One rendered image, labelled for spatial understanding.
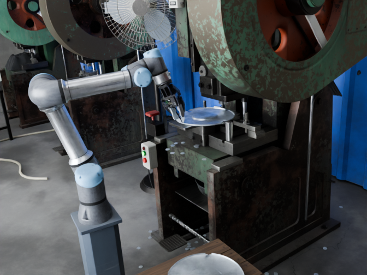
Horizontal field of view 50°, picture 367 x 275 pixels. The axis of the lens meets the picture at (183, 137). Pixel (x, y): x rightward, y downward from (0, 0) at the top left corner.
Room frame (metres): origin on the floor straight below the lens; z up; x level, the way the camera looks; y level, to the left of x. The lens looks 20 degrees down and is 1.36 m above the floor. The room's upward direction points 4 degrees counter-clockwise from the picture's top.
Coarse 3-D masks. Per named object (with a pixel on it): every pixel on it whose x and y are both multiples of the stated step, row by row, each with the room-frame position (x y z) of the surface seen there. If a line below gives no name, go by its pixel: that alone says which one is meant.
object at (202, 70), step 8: (200, 56) 1.93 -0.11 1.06; (200, 64) 1.93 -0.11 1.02; (200, 72) 1.90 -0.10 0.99; (208, 72) 1.88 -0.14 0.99; (200, 80) 1.88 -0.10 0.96; (208, 80) 1.83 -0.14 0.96; (216, 80) 1.83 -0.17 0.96; (200, 88) 1.89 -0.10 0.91; (208, 88) 1.82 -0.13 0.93; (216, 88) 1.83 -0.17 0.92; (224, 88) 1.82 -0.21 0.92
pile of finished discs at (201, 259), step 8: (192, 256) 1.32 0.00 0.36; (200, 256) 1.31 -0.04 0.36; (208, 256) 1.32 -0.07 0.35; (216, 256) 1.31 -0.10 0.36; (224, 256) 1.30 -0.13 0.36; (176, 264) 1.28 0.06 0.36; (184, 264) 1.27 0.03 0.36; (192, 264) 1.27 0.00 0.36; (200, 264) 1.27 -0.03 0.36; (208, 264) 1.26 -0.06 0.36; (216, 264) 1.26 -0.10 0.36; (224, 264) 1.26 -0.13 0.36; (232, 264) 1.25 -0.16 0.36; (168, 272) 1.23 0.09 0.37; (176, 272) 1.23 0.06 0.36; (184, 272) 1.23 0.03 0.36; (192, 272) 1.22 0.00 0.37; (200, 272) 1.21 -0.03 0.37; (208, 272) 1.21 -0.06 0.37; (216, 272) 1.21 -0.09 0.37; (224, 272) 1.21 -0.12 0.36; (232, 272) 1.21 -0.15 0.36; (240, 272) 1.20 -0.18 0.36
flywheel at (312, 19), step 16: (272, 0) 1.54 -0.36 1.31; (288, 0) 1.50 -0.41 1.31; (304, 0) 1.47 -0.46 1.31; (320, 0) 1.48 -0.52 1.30; (336, 0) 1.74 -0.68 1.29; (272, 16) 1.54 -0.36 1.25; (288, 16) 1.58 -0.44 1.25; (304, 16) 1.64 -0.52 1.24; (320, 16) 1.70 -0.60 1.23; (336, 16) 1.72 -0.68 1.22; (272, 32) 1.54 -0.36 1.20; (288, 32) 1.59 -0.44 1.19; (320, 32) 1.62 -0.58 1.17; (272, 48) 1.54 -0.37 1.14; (288, 48) 1.59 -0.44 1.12; (304, 48) 1.65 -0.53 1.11; (320, 48) 1.68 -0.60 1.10
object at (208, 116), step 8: (192, 112) 1.93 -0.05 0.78; (200, 112) 1.90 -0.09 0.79; (208, 112) 1.89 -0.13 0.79; (216, 112) 1.90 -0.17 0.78; (224, 112) 1.89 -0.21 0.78; (232, 112) 1.88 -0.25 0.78; (184, 120) 1.81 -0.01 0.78; (192, 120) 1.80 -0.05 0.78; (200, 120) 1.79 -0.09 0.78; (208, 120) 1.78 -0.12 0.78; (216, 120) 1.78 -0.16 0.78; (224, 120) 1.77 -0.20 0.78
